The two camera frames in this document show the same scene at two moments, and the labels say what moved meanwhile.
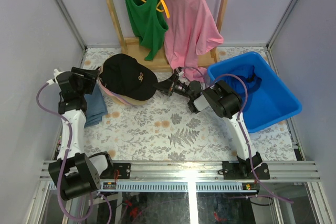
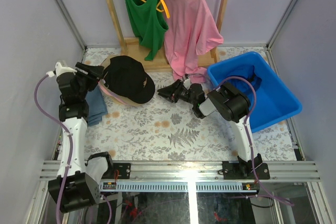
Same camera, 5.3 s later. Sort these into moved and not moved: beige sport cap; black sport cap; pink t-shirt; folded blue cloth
Moved: beige sport cap
Not moved: folded blue cloth; pink t-shirt; black sport cap
